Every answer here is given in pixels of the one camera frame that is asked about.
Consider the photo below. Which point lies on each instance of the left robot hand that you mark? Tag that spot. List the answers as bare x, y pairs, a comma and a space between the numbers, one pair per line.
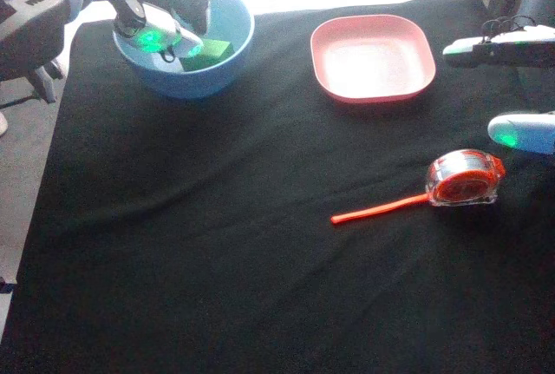
171, 31

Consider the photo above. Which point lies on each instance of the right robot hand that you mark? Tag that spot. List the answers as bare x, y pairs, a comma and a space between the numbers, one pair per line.
526, 135

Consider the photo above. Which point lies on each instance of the green block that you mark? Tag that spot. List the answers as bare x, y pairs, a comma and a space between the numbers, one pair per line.
212, 49

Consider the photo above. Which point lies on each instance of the orange clear tape measure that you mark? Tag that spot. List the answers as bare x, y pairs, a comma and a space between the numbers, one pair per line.
464, 183

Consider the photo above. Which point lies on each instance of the light blue bowl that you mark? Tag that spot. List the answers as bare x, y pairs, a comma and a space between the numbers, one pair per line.
195, 81

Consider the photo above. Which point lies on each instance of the orange round object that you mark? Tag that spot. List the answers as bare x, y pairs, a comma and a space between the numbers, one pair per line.
373, 61

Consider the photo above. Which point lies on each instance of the black table cloth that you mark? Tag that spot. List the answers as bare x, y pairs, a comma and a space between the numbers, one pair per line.
217, 218

